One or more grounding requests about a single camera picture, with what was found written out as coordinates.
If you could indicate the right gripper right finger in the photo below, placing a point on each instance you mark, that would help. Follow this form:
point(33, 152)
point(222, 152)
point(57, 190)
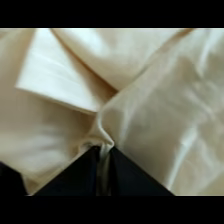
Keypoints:
point(133, 180)

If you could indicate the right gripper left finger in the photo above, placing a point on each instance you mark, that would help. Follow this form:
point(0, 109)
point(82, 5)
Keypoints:
point(76, 178)

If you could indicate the cream shirt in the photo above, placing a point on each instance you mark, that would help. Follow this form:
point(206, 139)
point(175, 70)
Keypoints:
point(150, 100)

